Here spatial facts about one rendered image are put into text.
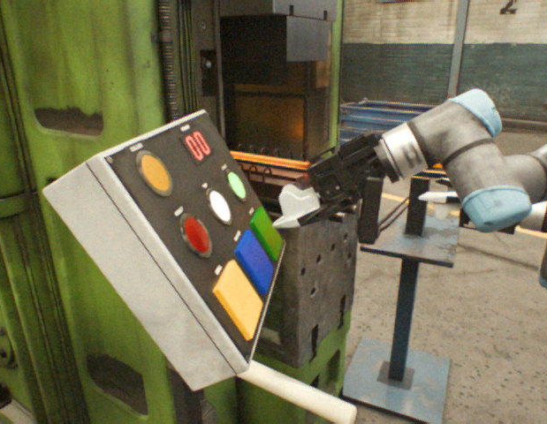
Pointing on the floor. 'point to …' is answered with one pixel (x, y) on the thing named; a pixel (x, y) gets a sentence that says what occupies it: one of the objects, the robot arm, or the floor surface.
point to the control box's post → (185, 399)
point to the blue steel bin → (376, 117)
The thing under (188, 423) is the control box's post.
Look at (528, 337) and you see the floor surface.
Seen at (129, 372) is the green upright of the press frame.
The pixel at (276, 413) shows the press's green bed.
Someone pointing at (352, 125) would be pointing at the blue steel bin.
